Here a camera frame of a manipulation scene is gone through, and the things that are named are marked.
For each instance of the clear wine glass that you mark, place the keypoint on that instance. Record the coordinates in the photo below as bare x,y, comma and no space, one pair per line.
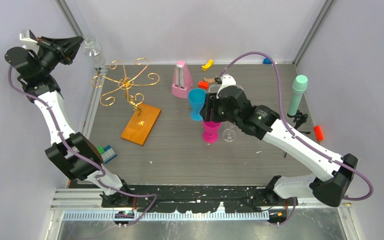
239,87
214,89
93,50
229,134

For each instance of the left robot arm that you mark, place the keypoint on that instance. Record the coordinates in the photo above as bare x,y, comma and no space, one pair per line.
71,152

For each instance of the orange wooden rack base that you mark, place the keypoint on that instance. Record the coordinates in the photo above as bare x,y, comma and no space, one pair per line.
141,124

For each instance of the blue block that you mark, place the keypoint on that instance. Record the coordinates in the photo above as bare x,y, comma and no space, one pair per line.
267,61

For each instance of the mint green microphone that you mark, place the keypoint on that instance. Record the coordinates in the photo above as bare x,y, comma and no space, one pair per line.
299,87

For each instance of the yellow curved block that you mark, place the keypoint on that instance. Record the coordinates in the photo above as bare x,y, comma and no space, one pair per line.
208,65

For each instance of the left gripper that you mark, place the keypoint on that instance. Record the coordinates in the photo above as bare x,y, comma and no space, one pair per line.
69,47

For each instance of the blue plastic wine glass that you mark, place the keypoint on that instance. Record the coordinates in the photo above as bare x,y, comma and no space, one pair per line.
196,98

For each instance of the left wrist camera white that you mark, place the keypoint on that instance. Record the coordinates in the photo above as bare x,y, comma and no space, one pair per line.
27,37

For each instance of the pink plastic wine glass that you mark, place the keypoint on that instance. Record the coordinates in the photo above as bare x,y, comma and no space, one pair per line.
210,131

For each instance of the green blue toy bricks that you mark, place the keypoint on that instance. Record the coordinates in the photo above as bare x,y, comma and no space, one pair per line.
107,153

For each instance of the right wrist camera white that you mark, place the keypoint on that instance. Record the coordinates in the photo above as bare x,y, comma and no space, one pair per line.
225,81

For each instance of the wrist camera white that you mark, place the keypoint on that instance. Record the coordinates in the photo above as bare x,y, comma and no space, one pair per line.
225,81
27,37

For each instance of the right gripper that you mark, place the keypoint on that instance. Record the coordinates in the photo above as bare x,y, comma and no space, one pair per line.
211,102

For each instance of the tan arch block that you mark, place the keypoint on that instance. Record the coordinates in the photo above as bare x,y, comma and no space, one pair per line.
210,79

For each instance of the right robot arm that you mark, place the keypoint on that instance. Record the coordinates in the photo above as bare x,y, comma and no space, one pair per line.
331,172

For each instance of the gold wire glass rack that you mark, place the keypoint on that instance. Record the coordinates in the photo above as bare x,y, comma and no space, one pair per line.
125,84

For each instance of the pink metronome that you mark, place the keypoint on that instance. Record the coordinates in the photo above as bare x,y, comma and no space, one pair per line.
182,81

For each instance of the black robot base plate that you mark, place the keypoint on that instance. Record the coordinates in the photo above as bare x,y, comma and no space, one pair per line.
200,199

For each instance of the orange red block by wall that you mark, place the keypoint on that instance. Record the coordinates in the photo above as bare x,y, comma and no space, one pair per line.
318,133

